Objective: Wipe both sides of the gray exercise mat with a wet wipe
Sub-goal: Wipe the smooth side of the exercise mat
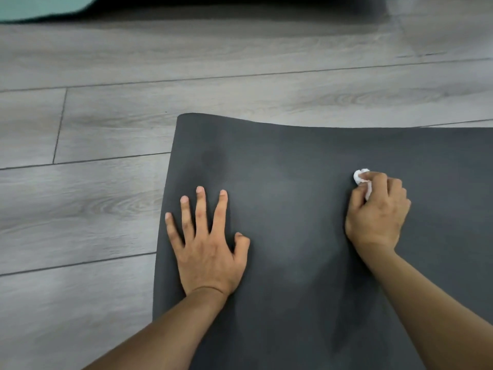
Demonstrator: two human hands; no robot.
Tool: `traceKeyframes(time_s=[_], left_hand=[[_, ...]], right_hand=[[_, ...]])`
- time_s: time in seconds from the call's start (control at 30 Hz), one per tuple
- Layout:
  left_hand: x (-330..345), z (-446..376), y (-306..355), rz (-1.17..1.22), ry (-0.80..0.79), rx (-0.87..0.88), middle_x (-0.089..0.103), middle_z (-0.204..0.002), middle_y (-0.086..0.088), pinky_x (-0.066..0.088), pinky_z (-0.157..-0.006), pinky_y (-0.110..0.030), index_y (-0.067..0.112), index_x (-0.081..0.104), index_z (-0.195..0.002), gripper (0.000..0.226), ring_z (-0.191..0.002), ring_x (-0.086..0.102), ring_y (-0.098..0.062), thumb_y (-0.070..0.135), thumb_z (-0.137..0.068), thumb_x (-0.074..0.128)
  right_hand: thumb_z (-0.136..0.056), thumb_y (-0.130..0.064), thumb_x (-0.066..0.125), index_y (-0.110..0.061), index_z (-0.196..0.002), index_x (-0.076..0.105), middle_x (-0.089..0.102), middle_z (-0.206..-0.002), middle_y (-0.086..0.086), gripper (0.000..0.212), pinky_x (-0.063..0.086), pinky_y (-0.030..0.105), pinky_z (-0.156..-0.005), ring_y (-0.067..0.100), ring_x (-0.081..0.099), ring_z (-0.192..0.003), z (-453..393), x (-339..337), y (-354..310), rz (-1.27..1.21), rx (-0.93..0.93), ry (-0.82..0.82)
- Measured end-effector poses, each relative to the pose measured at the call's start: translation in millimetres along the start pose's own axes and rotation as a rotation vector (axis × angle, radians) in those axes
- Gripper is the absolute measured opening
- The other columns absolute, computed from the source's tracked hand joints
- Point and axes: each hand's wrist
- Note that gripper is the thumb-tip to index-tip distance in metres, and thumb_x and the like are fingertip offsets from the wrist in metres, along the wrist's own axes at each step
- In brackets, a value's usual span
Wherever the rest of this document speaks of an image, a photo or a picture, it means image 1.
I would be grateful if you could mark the person's left hand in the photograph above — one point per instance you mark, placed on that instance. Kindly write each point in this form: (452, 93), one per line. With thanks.
(208, 262)

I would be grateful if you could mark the person's right hand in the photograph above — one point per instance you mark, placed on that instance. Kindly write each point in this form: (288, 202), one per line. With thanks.
(379, 219)

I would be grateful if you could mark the white tissue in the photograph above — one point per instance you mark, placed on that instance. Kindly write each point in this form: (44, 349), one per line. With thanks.
(357, 177)

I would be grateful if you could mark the dark grey yoga mat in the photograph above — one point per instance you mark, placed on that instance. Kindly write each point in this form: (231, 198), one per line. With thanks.
(289, 169)

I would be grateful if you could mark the person's right forearm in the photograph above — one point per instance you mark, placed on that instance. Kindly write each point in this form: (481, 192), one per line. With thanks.
(435, 315)

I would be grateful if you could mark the person's left forearm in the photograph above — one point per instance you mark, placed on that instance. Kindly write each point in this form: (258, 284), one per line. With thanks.
(165, 335)

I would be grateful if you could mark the green foam mat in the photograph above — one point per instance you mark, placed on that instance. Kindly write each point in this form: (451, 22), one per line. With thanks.
(38, 5)

